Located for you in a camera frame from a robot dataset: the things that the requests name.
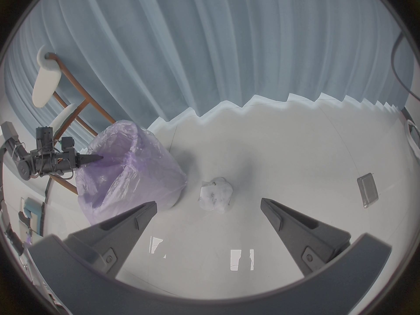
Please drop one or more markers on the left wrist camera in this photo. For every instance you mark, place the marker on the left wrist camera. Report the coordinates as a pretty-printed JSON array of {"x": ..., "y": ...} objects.
[{"x": 68, "y": 144}]

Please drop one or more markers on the pale blue curtain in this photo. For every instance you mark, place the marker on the pale blue curtain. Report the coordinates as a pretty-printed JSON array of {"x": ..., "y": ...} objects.
[{"x": 229, "y": 44}]

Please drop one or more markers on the purple plastic bag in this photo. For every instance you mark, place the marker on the purple plastic bag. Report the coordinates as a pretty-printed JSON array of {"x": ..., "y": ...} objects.
[{"x": 131, "y": 176}]

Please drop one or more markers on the white chair with wooden legs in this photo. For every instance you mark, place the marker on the white chair with wooden legs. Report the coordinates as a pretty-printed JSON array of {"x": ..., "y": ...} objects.
[{"x": 46, "y": 77}]

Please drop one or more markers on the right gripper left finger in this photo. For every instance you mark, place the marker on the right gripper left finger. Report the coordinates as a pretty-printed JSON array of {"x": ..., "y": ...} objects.
[{"x": 111, "y": 238}]

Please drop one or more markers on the crumpled white paper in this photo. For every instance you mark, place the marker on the crumpled white paper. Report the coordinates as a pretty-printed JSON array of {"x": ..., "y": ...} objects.
[{"x": 216, "y": 195}]

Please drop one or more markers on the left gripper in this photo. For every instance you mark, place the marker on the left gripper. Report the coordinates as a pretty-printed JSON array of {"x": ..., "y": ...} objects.
[{"x": 65, "y": 162}]

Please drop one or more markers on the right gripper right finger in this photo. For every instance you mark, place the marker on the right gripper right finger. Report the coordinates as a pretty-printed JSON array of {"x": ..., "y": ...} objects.
[{"x": 305, "y": 238}]

